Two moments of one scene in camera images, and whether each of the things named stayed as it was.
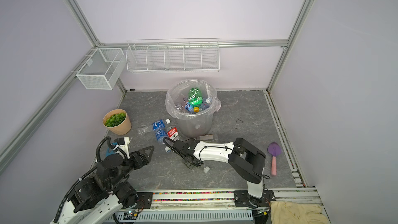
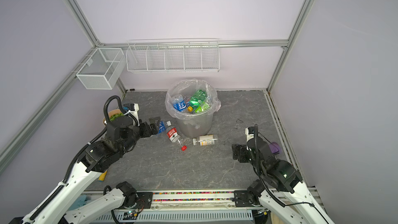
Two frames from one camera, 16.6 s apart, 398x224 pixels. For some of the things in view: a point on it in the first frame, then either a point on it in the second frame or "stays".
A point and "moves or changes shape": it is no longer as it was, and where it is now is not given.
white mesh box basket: (103, 69) stays
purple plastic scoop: (274, 148) stays
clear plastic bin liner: (179, 91) stays
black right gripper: (188, 165) → (237, 150)
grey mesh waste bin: (194, 102) stays
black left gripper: (134, 156) → (147, 133)
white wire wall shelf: (173, 55) stays
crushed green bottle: (195, 99) moves or changes shape
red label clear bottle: (172, 133) stays
